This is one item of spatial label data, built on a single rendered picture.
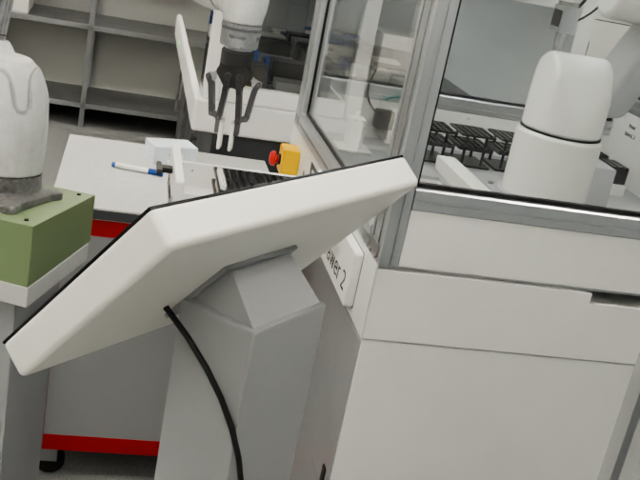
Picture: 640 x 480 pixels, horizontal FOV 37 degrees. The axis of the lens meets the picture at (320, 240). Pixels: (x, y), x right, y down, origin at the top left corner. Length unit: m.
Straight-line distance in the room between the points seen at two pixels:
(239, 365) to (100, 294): 0.22
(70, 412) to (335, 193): 1.46
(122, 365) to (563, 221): 1.21
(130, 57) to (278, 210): 5.33
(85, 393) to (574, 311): 1.26
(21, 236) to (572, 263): 1.00
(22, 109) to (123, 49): 4.55
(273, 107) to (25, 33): 3.64
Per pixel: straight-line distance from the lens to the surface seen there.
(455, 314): 1.74
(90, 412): 2.51
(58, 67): 6.41
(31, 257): 1.80
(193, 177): 2.26
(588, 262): 1.80
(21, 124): 1.84
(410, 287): 1.69
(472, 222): 1.68
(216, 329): 1.17
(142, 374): 2.46
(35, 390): 2.11
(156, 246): 0.95
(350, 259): 1.77
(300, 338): 1.23
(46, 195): 1.92
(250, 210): 1.05
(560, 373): 1.88
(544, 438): 1.94
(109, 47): 6.37
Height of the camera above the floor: 1.51
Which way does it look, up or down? 19 degrees down
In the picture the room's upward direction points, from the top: 11 degrees clockwise
